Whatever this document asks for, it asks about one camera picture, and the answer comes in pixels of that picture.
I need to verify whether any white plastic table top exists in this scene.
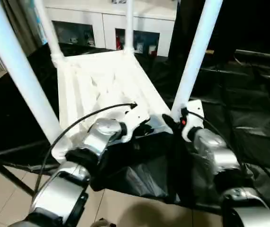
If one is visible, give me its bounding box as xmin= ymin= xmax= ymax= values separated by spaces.
xmin=51 ymin=49 xmax=176 ymax=162

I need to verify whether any white plastic table leg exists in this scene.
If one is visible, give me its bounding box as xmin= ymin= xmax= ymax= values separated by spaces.
xmin=123 ymin=0 xmax=136 ymax=53
xmin=33 ymin=0 xmax=65 ymax=67
xmin=0 ymin=0 xmax=64 ymax=148
xmin=170 ymin=0 xmax=224 ymax=122

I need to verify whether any black table mat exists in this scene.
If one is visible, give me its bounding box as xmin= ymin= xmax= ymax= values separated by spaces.
xmin=0 ymin=43 xmax=270 ymax=216

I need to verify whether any white glass-door cabinet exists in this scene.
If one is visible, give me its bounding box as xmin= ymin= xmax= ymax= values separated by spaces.
xmin=44 ymin=0 xmax=178 ymax=57

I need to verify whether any teal plastic object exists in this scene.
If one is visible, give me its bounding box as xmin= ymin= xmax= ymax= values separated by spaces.
xmin=31 ymin=0 xmax=48 ymax=45

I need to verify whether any grey curtain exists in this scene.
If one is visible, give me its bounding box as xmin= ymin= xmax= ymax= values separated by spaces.
xmin=0 ymin=0 xmax=38 ymax=57

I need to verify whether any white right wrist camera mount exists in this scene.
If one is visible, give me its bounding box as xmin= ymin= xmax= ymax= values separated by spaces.
xmin=178 ymin=99 xmax=205 ymax=142

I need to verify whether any black metal table frame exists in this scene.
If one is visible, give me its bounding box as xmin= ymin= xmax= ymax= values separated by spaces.
xmin=0 ymin=161 xmax=37 ymax=198

